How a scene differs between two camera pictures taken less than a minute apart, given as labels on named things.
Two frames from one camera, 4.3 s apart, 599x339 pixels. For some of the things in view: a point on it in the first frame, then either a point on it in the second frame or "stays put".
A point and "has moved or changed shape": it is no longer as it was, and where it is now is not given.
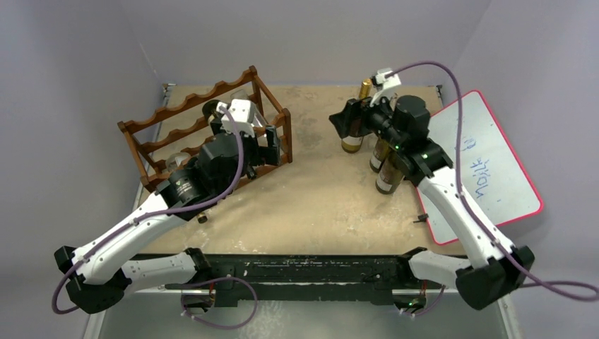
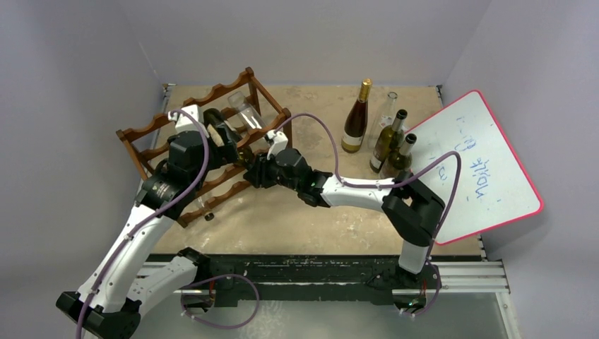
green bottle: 390,174 stays put
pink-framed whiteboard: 490,168 stays put
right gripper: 354,112 -> 261,170
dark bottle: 352,143 stays put
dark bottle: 209,109 has moved or changed shape
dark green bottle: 380,152 stays put
